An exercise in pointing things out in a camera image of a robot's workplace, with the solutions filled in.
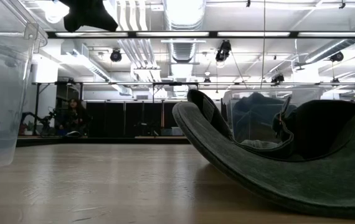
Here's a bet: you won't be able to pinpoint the green cap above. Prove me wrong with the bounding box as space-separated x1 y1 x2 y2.
171 88 355 218
58 0 119 32

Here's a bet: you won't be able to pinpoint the black partition panels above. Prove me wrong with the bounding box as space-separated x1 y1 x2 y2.
85 101 178 138

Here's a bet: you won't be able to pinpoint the black hanging ceiling lamp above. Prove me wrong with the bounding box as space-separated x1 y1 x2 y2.
109 48 123 63
270 73 286 86
329 50 345 63
214 39 232 63

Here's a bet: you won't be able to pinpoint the thin vertical hanging rod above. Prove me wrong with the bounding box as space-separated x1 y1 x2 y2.
260 0 267 90

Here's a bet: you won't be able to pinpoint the person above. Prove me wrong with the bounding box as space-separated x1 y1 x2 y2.
58 98 92 137

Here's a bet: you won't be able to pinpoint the clear plastic storage bin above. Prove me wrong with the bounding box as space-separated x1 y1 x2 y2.
0 0 48 172
220 88 321 147

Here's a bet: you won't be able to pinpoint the black overhead light bar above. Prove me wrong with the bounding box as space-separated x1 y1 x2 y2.
46 30 355 39

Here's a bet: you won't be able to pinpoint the silver ribbed air duct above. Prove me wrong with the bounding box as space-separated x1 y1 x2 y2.
163 0 206 63

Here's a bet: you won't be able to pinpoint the black aluminium table frame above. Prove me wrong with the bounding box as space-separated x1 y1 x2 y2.
15 136 191 147

